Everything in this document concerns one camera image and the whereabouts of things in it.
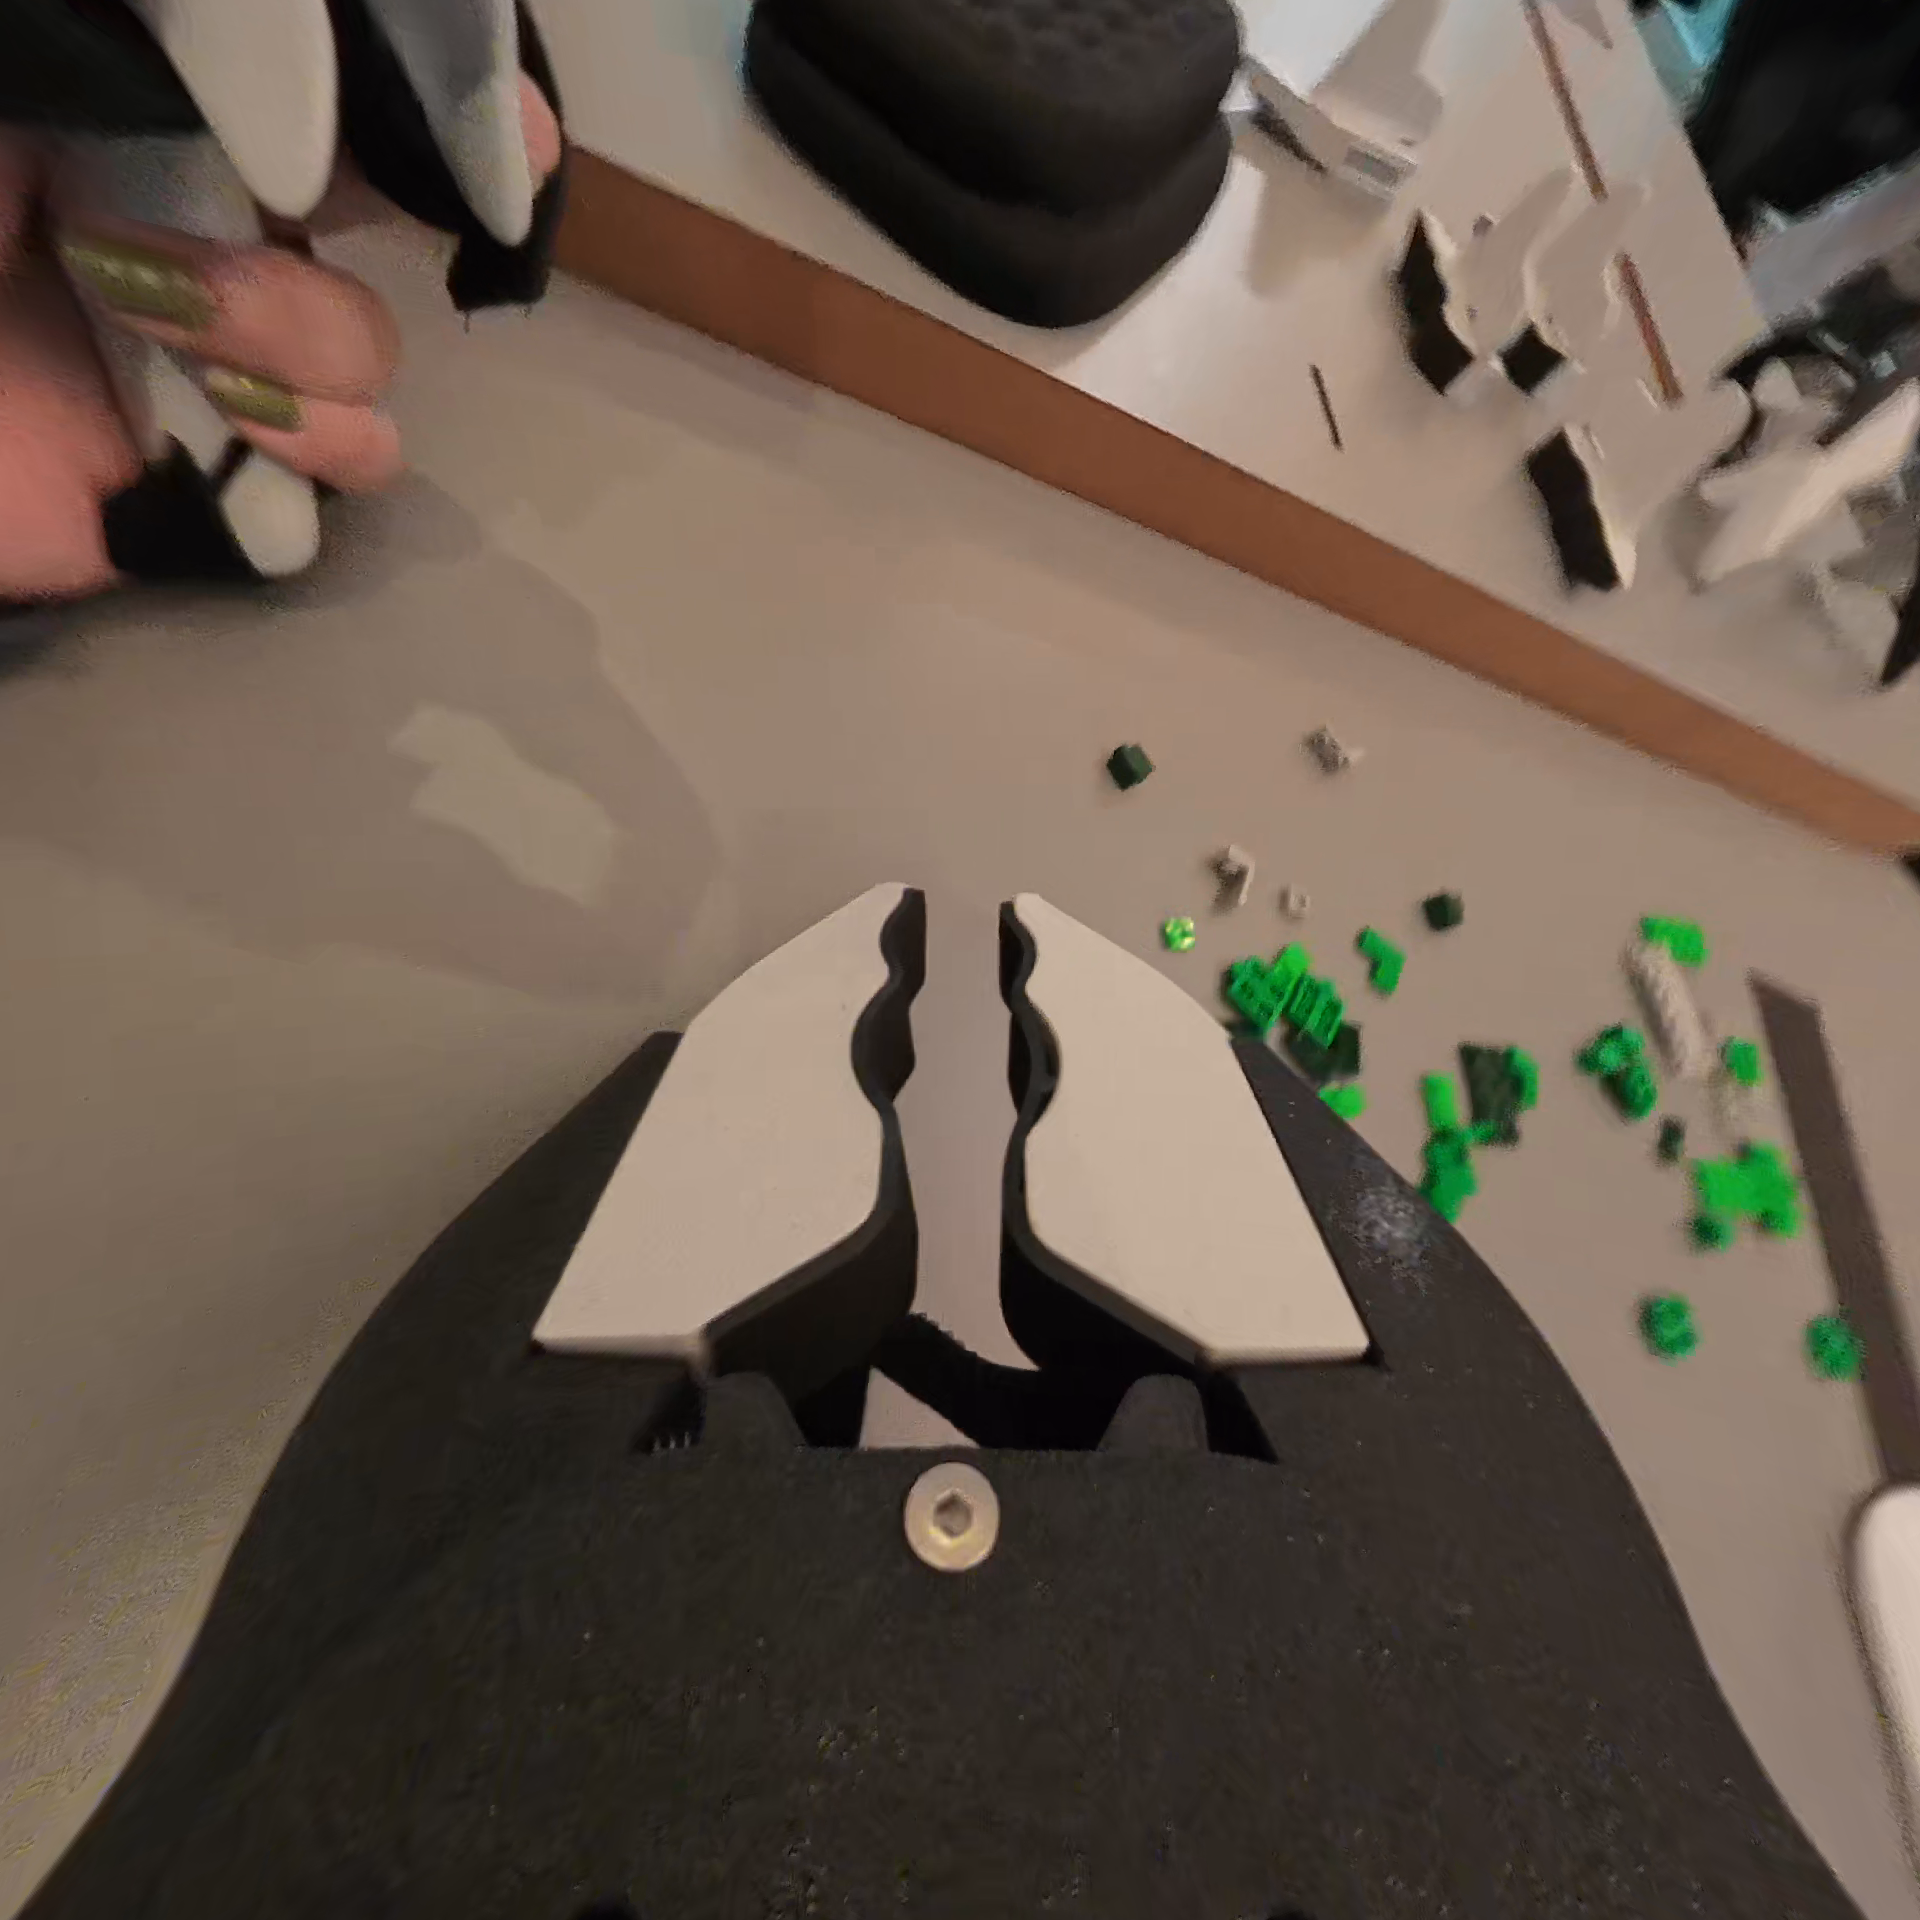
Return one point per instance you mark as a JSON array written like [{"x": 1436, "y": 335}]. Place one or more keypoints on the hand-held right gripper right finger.
[{"x": 1183, "y": 1156}]

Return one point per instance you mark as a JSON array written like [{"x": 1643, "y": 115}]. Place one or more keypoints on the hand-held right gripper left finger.
[{"x": 736, "y": 1144}]

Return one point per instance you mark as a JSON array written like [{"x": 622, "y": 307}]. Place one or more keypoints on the grey desk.
[{"x": 304, "y": 1196}]

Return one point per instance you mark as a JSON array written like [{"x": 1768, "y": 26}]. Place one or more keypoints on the person's left hand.
[{"x": 308, "y": 347}]

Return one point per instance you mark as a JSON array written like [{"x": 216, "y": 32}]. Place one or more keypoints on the scatter of green toy bricks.
[{"x": 1288, "y": 995}]

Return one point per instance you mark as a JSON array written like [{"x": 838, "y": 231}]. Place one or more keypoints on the small grey toy brick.
[
  {"x": 1232, "y": 883},
  {"x": 1327, "y": 749}
]

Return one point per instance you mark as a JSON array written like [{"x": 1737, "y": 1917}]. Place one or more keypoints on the long grey toy brick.
[{"x": 1666, "y": 1007}]

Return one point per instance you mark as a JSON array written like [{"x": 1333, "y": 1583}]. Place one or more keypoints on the black cushioned seat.
[{"x": 991, "y": 168}]

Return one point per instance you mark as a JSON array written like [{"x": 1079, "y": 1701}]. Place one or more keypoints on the white book stand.
[{"x": 1893, "y": 1621}]

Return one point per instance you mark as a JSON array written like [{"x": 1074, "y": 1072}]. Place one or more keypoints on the white and black parts pile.
[{"x": 1574, "y": 254}]

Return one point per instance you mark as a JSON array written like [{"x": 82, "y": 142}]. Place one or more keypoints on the thin brown rod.
[{"x": 1604, "y": 198}]

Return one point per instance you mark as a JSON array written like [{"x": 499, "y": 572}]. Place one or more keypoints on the white box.
[{"x": 1348, "y": 119}]

